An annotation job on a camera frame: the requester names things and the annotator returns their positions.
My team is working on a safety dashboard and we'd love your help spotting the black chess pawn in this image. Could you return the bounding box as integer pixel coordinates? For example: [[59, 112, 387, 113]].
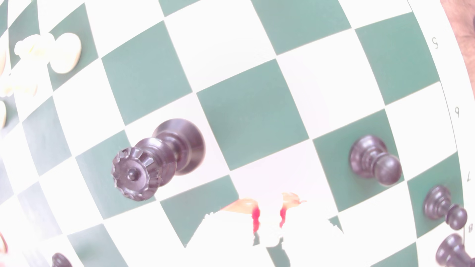
[[348, 134, 403, 187], [51, 252, 73, 267], [423, 185, 468, 231]]

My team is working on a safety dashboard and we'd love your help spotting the black chess rook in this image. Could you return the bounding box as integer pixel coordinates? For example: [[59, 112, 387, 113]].
[[435, 233, 475, 267]]

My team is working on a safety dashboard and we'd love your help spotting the white chess pawn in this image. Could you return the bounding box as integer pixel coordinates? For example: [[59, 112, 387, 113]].
[[0, 73, 39, 98]]

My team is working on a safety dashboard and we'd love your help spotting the green and white chess mat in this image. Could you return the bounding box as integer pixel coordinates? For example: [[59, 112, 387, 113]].
[[0, 0, 475, 267]]

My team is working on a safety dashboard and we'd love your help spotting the white chess bishop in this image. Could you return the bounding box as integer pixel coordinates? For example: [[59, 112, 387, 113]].
[[14, 32, 82, 74]]

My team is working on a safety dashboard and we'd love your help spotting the black chess queen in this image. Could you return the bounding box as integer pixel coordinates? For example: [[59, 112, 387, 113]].
[[112, 118, 206, 202]]

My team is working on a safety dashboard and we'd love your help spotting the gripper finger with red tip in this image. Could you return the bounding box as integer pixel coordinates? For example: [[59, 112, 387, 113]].
[[185, 198, 261, 267], [280, 192, 344, 267]]

